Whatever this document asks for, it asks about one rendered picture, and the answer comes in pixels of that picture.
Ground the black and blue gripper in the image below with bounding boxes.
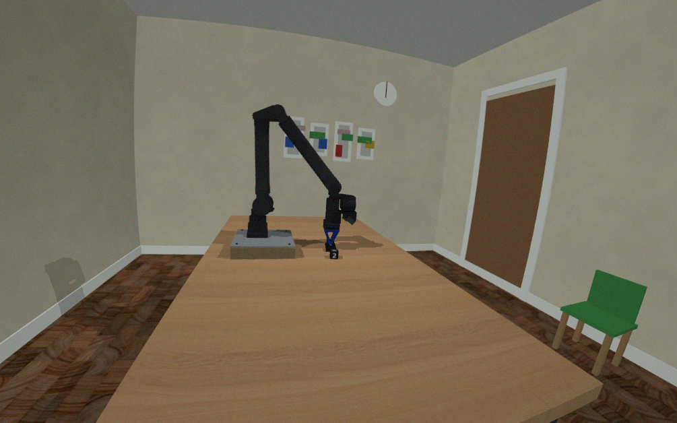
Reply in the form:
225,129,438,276
323,209,340,245

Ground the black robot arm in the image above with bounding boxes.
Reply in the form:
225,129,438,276
247,104,357,238

